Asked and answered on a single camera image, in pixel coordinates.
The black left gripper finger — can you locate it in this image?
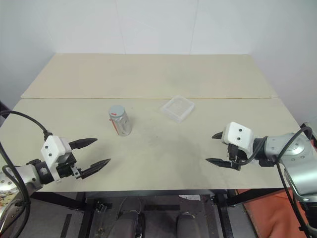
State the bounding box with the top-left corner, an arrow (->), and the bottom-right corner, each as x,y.
68,137 -> 99,150
80,158 -> 111,180

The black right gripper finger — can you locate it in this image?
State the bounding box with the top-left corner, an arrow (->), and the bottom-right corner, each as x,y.
205,158 -> 242,172
211,131 -> 225,142

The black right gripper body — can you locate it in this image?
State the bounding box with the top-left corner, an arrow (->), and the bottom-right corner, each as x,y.
225,143 -> 249,165

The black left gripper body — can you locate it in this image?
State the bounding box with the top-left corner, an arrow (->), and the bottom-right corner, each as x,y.
55,152 -> 83,180

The clear plastic jar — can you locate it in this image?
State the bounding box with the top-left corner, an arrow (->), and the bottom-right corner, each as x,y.
108,105 -> 132,137

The grey bottle cap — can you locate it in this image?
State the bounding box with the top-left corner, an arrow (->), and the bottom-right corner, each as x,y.
108,105 -> 125,117

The clear square plastic container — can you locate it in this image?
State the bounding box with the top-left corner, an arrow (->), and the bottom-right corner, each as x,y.
159,95 -> 196,123

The white tape scrap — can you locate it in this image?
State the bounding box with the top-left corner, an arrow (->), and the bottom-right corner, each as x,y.
178,194 -> 201,201

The black floor tape strip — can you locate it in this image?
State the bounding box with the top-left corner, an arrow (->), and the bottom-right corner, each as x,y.
144,204 -> 181,212
60,213 -> 73,237

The orange floor cloth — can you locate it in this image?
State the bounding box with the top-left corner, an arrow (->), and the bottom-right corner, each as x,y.
234,189 -> 307,238

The dark rounded robot foot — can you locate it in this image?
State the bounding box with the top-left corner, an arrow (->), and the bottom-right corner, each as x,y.
175,211 -> 199,238

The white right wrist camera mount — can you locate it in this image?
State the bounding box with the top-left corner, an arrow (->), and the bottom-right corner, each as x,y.
221,121 -> 255,153

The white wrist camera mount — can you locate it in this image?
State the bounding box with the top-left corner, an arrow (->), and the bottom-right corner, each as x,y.
221,121 -> 255,153
41,135 -> 73,183

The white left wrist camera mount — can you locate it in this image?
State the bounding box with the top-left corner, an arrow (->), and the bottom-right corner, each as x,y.
41,135 -> 73,183

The thin grey floor wire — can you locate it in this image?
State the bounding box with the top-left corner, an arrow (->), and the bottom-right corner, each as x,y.
117,196 -> 145,217

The black metal table frame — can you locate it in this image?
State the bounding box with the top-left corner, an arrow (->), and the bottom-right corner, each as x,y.
29,189 -> 299,238

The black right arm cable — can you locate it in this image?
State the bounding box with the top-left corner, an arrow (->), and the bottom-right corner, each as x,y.
229,126 -> 314,238

